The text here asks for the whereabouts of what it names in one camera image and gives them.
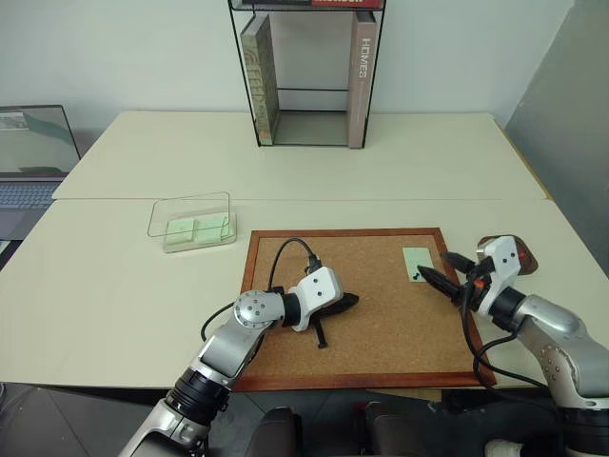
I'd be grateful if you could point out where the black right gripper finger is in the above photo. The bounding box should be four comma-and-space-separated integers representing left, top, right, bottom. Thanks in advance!
417, 266, 462, 305
441, 251, 476, 274

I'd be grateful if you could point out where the brown wooden tray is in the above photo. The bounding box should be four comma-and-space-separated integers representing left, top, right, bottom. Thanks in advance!
477, 234, 540, 278

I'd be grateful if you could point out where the dark rounded shape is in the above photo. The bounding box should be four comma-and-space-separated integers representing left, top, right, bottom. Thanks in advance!
364, 401, 446, 457

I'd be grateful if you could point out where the green paper note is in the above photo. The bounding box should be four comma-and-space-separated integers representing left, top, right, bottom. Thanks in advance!
402, 246, 436, 284

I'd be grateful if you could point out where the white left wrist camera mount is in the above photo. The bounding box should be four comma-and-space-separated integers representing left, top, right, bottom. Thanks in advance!
288, 267, 344, 333

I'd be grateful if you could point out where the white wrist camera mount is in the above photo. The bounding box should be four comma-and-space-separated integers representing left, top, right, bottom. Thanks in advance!
474, 236, 521, 319
288, 267, 344, 333

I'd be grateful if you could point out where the wood-framed cork board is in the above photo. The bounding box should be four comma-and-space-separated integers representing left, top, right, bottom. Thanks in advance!
231, 228, 498, 393

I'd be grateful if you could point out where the olive green book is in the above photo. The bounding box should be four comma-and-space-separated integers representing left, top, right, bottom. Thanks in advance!
240, 13, 280, 148

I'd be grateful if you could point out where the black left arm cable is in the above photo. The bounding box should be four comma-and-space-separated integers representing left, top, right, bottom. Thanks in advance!
200, 237, 324, 342

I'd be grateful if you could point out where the clear plastic box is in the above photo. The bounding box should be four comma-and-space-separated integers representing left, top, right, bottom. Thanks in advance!
147, 190, 238, 255

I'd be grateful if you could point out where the white rounded robot part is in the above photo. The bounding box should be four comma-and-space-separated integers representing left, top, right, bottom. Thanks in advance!
483, 439, 525, 457

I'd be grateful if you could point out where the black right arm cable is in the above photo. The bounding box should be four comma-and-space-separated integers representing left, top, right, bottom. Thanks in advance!
458, 280, 549, 390

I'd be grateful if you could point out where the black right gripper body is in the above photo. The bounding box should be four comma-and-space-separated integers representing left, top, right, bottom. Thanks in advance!
455, 255, 495, 314

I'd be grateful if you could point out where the green sticky note pad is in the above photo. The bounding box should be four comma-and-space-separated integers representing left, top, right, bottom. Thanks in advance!
166, 217, 198, 246
193, 213, 233, 246

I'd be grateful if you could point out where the grey laptop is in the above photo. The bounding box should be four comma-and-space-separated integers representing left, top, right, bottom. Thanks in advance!
0, 104, 83, 245

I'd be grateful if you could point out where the black wire shelf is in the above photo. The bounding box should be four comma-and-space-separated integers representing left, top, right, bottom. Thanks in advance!
227, 0, 386, 150

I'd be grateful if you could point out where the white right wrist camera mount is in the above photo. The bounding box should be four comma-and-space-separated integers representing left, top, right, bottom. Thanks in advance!
474, 236, 521, 319

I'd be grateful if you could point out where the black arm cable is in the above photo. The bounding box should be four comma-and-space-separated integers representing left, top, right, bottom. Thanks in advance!
200, 237, 324, 342
458, 280, 549, 390

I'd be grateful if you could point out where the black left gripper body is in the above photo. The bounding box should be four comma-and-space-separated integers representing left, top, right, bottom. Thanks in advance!
308, 294, 349, 328

